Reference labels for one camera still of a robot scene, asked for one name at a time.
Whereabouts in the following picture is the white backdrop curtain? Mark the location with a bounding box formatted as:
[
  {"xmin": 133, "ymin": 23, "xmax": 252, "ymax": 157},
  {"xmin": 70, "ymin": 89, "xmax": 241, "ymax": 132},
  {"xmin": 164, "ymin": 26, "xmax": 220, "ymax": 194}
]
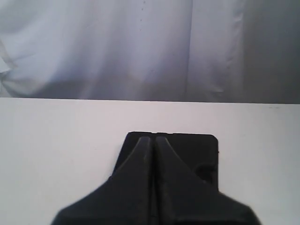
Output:
[{"xmin": 0, "ymin": 0, "xmax": 300, "ymax": 104}]

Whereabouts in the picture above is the black plastic tool case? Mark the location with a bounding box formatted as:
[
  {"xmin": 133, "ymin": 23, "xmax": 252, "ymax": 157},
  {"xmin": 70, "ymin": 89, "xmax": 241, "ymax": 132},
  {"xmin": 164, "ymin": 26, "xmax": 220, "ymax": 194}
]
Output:
[{"xmin": 113, "ymin": 131, "xmax": 219, "ymax": 190}]

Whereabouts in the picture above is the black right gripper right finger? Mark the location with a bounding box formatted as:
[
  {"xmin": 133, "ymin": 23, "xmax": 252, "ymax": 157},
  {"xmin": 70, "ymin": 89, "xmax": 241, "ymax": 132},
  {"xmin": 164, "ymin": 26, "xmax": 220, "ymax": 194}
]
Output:
[{"xmin": 155, "ymin": 136, "xmax": 261, "ymax": 225}]

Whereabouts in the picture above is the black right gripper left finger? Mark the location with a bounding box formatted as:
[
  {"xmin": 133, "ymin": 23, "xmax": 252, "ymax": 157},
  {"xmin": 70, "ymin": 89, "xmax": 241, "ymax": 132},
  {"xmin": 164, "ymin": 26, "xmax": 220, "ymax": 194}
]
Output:
[{"xmin": 52, "ymin": 137, "xmax": 153, "ymax": 225}]

